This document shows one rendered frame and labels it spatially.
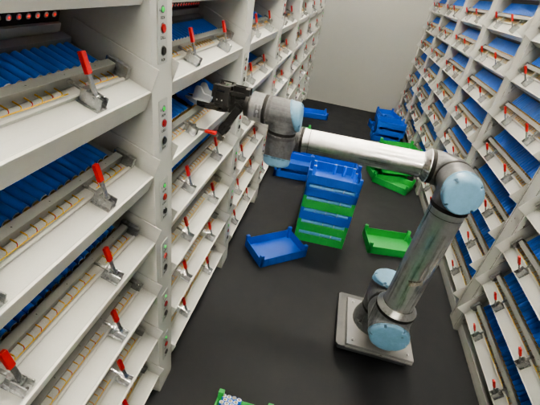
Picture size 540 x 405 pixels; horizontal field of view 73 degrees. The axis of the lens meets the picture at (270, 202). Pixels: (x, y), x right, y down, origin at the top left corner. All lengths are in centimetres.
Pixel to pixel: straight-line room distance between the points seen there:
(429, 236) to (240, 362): 89
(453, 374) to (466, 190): 97
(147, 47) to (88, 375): 73
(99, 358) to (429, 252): 100
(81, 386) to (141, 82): 68
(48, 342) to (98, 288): 14
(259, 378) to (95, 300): 89
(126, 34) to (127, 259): 50
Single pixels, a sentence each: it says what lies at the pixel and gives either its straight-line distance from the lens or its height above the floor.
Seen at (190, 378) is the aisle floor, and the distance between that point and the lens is 157.
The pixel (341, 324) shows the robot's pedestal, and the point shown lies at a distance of 176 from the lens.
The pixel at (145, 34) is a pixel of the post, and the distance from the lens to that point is 80.
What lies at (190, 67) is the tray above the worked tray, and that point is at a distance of 103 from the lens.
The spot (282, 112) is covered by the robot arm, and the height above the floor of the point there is 100.
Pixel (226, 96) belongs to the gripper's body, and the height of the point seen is 101.
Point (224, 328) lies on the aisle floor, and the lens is 171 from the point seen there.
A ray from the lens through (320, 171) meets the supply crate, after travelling 218.
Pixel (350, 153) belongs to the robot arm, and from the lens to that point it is 127.
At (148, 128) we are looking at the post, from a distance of 85.
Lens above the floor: 134
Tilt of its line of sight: 32 degrees down
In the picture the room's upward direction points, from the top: 10 degrees clockwise
